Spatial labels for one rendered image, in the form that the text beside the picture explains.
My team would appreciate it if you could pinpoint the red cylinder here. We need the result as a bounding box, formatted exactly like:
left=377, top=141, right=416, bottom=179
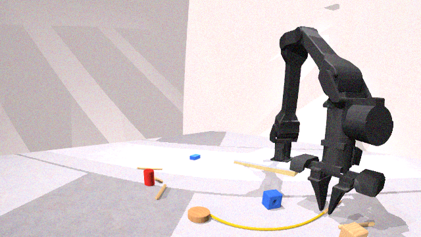
left=143, top=169, right=155, bottom=186

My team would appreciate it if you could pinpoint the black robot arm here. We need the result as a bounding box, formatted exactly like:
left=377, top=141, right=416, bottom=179
left=270, top=26, right=393, bottom=163

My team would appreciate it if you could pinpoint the yellow string with wooden stick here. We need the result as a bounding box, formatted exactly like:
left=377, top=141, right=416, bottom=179
left=210, top=208, right=328, bottom=231

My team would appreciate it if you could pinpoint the small blue block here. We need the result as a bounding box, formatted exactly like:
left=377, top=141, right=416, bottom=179
left=190, top=154, right=201, bottom=161

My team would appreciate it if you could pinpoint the round wooden button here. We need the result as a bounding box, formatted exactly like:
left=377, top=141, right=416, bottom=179
left=187, top=206, right=211, bottom=223

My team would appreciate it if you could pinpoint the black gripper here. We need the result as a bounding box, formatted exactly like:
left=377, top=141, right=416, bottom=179
left=289, top=134, right=385, bottom=215

